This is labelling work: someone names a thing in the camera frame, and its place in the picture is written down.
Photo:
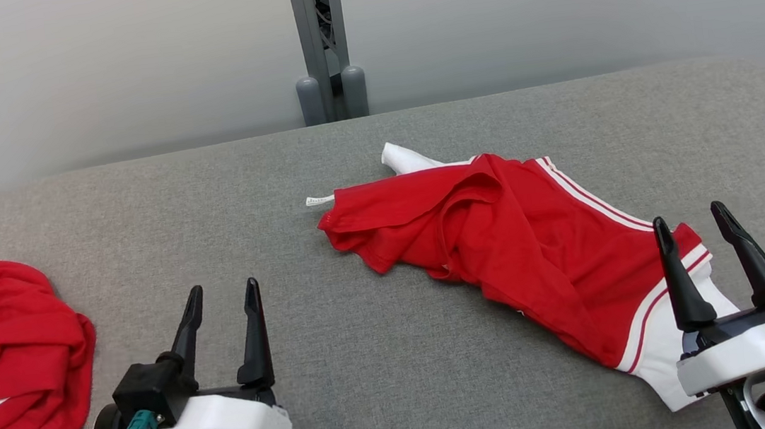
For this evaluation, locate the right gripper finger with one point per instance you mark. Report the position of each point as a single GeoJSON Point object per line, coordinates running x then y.
{"type": "Point", "coordinates": [750, 261]}
{"type": "Point", "coordinates": [686, 296]}

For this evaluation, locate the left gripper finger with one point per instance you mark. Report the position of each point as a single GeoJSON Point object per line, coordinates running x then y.
{"type": "Point", "coordinates": [189, 334]}
{"type": "Point", "coordinates": [256, 348]}

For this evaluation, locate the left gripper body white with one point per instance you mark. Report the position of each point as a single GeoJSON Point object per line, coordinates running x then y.
{"type": "Point", "coordinates": [233, 418]}

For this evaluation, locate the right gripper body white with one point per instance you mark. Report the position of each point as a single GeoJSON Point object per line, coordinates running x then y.
{"type": "Point", "coordinates": [745, 354]}

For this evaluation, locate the red basketball jersey white trim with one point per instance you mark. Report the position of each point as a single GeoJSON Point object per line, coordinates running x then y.
{"type": "Point", "coordinates": [534, 241]}

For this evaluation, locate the red shorts white stripe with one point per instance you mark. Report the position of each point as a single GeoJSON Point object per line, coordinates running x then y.
{"type": "Point", "coordinates": [19, 338]}

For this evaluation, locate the grey fabric sofa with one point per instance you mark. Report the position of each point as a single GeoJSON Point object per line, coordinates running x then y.
{"type": "Point", "coordinates": [372, 386]}

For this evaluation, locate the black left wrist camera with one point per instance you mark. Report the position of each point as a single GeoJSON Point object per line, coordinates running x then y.
{"type": "Point", "coordinates": [149, 392]}

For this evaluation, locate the grey metal truss post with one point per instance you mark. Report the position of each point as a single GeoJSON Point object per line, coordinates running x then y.
{"type": "Point", "coordinates": [312, 37]}

